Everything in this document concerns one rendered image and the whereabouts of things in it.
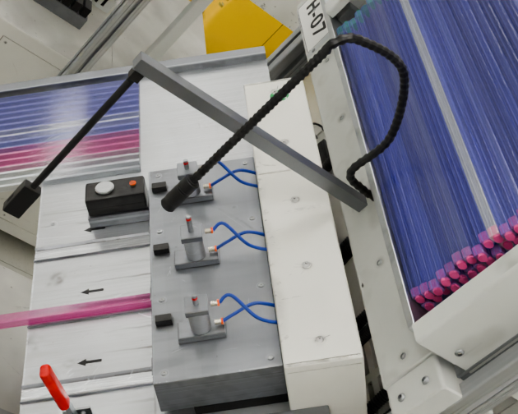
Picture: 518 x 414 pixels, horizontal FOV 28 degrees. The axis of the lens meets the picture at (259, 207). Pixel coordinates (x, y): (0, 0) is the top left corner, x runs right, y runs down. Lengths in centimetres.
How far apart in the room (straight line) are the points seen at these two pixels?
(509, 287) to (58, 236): 62
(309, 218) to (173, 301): 18
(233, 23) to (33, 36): 206
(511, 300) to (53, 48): 170
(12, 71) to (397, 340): 164
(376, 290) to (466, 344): 16
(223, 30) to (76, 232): 317
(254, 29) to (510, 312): 357
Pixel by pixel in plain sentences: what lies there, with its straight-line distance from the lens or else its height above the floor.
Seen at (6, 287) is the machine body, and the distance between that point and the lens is 185.
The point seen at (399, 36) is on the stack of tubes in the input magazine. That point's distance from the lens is 127.
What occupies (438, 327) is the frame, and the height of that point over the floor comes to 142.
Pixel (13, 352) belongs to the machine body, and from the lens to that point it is 177.
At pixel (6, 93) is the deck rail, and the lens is 161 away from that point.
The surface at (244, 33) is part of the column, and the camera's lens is 447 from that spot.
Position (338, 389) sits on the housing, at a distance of 107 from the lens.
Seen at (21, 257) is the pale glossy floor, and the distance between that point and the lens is 292.
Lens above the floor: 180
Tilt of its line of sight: 27 degrees down
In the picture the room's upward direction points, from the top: 47 degrees clockwise
